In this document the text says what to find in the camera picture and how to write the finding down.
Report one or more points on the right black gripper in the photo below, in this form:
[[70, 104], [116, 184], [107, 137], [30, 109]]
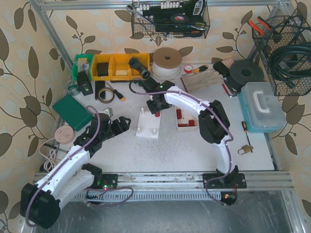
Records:
[[155, 107]]

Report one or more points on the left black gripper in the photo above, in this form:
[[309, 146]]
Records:
[[116, 126]]

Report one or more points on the white peg base plate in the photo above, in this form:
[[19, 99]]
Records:
[[148, 125]]

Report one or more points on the white spring tray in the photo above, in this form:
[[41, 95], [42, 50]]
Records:
[[185, 121]]

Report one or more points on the brown tape roll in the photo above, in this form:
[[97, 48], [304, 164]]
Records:
[[105, 95]]

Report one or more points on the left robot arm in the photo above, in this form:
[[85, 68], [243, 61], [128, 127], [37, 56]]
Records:
[[41, 203]]

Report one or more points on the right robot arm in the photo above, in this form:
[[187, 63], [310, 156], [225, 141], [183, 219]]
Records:
[[212, 119]]

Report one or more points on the orange black screwdriver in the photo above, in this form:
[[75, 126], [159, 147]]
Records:
[[117, 93]]

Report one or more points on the red white tape roll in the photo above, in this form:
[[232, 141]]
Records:
[[188, 69]]

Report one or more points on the yellow bin with pipe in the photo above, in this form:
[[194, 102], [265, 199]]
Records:
[[144, 59]]

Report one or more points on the black ribbed block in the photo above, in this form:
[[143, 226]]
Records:
[[98, 86]]

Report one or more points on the grey pipe fitting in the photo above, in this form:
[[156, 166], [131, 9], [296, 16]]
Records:
[[135, 64]]

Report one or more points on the yellow bin with card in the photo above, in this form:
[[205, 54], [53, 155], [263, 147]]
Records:
[[119, 67]]

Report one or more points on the white work glove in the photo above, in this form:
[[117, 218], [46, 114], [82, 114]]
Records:
[[201, 80]]

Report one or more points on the green plastic case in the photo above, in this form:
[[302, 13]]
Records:
[[72, 112]]

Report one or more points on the black green meter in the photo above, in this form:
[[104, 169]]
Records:
[[84, 83]]

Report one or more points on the round beige power socket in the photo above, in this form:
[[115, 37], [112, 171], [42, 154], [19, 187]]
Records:
[[64, 134]]

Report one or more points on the clear glass jar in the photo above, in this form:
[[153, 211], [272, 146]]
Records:
[[73, 88]]

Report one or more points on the black brush block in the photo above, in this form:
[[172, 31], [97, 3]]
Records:
[[223, 66]]

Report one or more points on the yellow bin with black box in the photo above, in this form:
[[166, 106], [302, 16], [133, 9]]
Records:
[[100, 67]]

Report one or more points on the green storage bin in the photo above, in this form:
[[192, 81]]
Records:
[[82, 62]]

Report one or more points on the small yellow black screwdriver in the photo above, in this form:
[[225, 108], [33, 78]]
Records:
[[245, 130]]

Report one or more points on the black foam disc spool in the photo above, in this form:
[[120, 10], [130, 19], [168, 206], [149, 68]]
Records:
[[241, 72]]

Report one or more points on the black tape roll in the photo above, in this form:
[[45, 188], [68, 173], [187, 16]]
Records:
[[179, 19]]

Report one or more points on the silver wrench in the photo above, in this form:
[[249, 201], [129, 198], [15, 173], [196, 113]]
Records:
[[132, 10]]

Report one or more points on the brass padlock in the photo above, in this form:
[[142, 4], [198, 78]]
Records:
[[245, 149]]

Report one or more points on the teal clear toolbox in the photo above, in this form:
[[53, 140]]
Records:
[[261, 109]]

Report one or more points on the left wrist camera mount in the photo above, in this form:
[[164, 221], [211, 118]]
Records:
[[108, 111]]

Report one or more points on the white cable spool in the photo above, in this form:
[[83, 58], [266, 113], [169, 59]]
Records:
[[166, 64]]

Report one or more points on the red handled tool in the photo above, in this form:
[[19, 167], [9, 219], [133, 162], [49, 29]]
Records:
[[229, 90]]

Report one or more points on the centre wire basket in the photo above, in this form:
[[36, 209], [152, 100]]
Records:
[[159, 13]]

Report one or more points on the wire basket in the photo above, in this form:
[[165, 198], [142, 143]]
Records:
[[286, 55], [159, 13]]

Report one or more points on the orange handled pliers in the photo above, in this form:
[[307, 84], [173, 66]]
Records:
[[257, 27]]

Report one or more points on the aluminium front rail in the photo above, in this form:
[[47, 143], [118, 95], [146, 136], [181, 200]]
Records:
[[166, 181]]

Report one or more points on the right wire basket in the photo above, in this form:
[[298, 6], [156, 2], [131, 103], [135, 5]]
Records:
[[286, 55]]

